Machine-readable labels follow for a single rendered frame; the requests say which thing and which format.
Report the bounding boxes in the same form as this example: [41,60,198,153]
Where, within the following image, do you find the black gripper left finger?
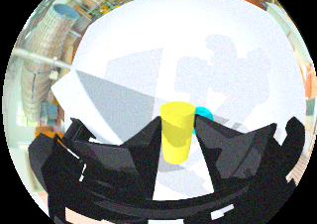
[74,116,162,200]

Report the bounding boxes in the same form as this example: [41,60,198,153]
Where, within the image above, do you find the yellow cylinder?
[159,101,195,165]

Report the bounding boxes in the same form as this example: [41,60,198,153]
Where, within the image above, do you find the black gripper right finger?
[193,114,277,192]

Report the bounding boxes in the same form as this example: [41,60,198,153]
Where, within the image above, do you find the cyan circle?
[193,106,214,134]

